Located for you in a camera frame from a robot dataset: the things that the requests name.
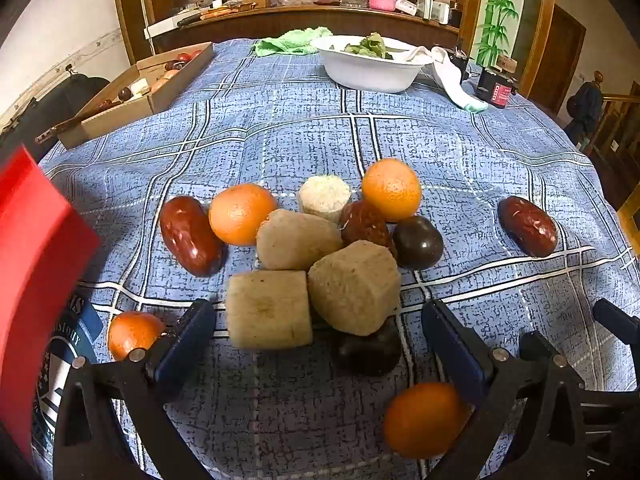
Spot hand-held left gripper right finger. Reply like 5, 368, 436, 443
421, 299, 601, 480

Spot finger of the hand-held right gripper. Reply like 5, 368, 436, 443
593, 298, 640, 335

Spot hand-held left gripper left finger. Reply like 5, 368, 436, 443
52, 299, 217, 480

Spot orange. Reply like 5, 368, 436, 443
208, 183, 278, 246
383, 382, 472, 460
361, 158, 423, 222
108, 311, 166, 362

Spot beige sugarcane chunk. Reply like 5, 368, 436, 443
307, 240, 402, 337
226, 270, 314, 351
256, 209, 345, 271

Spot red date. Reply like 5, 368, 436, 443
498, 195, 558, 258
159, 195, 225, 278
339, 200, 398, 259

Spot red tray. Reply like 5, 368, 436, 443
0, 144, 102, 461

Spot dark passion fruit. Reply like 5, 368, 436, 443
333, 319, 402, 377
392, 215, 445, 271

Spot blue printed bag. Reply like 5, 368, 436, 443
30, 290, 106, 463

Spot wooden stair railing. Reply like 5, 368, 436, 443
582, 71, 640, 211

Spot small white sugarcane chunk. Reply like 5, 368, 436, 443
298, 174, 352, 224

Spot dark jacket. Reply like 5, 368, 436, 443
565, 79, 606, 137

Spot blue plaid tablecloth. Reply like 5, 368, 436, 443
37, 37, 632, 480

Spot cardboard box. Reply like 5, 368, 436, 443
56, 42, 215, 150

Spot black and red device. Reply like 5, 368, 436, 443
474, 66, 519, 109

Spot wooden door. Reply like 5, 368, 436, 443
530, 2, 587, 116

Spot white sock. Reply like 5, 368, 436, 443
391, 46, 489, 114

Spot pile of mixed produce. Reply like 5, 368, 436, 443
118, 50, 203, 102

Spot black sofa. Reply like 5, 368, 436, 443
0, 74, 111, 166

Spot white bowl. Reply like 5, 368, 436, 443
310, 35, 436, 94

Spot green leaves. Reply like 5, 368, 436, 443
328, 32, 396, 60

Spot green cloth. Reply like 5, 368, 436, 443
251, 27, 333, 57

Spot white flat box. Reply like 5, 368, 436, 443
144, 14, 203, 40

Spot wooden sideboard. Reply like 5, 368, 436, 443
145, 2, 463, 58

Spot bamboo painted panel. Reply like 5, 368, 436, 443
472, 0, 524, 69

